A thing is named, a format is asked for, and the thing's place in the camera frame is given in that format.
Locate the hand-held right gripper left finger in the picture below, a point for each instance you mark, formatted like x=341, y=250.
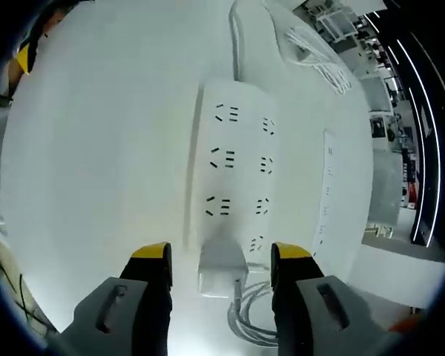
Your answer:
x=141, y=304

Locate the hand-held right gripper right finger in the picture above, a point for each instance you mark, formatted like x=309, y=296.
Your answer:
x=300, y=304

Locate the white charger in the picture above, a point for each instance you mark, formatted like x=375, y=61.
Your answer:
x=220, y=270

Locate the white power strip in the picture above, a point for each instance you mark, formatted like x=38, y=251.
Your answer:
x=241, y=167

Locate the slim white socket strip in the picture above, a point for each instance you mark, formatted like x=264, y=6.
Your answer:
x=326, y=193

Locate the white desk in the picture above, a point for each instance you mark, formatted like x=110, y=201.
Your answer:
x=96, y=167

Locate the curved ceiling light strip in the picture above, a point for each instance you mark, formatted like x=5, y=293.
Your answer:
x=426, y=111

